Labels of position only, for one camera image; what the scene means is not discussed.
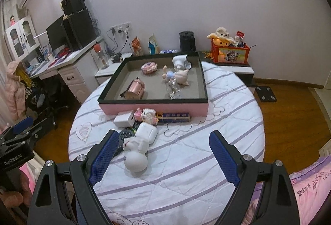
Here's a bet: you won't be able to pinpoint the pink donut toy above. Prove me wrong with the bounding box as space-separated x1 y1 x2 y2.
141 62 158 74

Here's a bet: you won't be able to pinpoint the white black low cabinet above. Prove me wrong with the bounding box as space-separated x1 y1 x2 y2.
199 52 256 86

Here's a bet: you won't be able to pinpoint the white earbuds case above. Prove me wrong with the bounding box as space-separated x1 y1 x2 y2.
134 122 159 148

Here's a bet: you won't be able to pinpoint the black cylindrical appliance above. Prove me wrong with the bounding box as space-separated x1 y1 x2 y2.
179 31 196 52

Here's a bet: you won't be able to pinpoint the white desk with drawers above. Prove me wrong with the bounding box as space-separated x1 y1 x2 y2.
28 36 106 105

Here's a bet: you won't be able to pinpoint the black computer tower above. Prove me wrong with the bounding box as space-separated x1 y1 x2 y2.
62 12 97 51

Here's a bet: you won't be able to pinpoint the pink white block building toy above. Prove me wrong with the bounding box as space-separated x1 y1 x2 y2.
134 108 159 125

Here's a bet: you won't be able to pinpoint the white wall power outlet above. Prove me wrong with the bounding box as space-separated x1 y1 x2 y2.
110 23 132 34

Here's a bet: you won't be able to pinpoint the black computer monitor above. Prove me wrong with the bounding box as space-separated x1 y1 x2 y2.
46 18 68 53

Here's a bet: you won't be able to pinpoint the pink box with black rim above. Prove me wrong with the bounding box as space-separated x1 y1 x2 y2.
98 51 209 117

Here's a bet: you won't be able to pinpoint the cream pig figurine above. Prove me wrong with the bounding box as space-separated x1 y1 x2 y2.
174 68 190 86

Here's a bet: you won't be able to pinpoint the blue white snack bag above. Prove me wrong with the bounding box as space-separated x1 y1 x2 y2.
148 33 159 54

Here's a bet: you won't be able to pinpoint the yellow plush toy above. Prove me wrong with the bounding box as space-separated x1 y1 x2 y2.
207 33 234 47

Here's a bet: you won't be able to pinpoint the black remote control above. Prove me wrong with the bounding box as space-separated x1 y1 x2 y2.
114 122 140 156

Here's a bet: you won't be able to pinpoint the white skull plush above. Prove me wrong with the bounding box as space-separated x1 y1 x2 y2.
216 27 230 39

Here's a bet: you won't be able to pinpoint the pink printed blanket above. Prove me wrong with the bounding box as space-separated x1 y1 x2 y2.
243 147 331 225

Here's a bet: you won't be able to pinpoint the black office chair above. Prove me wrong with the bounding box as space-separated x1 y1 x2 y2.
26 80 70 130

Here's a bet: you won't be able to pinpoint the black speaker box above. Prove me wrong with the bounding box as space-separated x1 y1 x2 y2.
61 0 87 17

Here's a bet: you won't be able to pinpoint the orange snack bag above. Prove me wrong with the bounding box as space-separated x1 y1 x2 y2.
131 37 143 56

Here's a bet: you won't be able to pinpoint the red white figurine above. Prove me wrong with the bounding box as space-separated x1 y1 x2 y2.
234 31 246 47

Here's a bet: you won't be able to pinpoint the pink puffer jacket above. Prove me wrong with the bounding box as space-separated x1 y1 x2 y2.
0 60 26 122

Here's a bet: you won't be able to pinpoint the rose gold cylinder case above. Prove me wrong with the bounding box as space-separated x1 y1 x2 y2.
124 78 146 100

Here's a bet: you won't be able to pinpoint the white round-headed doll figure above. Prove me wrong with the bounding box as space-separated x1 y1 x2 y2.
123 137 151 172

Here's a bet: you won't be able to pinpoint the black bathroom scale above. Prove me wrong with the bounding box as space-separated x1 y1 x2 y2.
255 86 278 103

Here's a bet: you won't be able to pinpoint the orange toy box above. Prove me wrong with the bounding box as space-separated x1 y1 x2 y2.
211 40 251 64

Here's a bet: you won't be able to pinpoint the clear glass ornament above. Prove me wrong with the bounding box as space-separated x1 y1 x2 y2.
165 80 181 99

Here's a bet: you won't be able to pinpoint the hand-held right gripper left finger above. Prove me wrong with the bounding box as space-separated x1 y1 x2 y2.
27 129 119 225

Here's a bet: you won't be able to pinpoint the person's left hand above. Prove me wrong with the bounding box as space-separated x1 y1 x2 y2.
0 190 24 211

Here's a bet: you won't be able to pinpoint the white charger adapter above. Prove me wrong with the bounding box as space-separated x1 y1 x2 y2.
113 111 135 128

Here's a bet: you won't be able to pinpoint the white curtain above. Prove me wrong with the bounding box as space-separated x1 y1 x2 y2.
0 0 18 81

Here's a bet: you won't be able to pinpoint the white nightstand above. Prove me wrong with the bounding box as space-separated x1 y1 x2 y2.
94 52 133 86

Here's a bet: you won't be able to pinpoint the white glass-door cabinet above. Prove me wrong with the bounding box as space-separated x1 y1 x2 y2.
5 15 39 59

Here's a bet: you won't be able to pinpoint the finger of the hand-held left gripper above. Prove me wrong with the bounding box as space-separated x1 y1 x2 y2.
4 116 34 139
0 118 56 149

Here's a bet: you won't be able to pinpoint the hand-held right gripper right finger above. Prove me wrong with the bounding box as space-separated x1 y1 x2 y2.
208 130 301 225

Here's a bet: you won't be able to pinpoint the white striped quilt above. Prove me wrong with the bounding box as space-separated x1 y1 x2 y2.
68 61 265 225

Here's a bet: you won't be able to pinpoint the black power cables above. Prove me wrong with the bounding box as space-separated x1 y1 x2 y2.
105 29 130 57

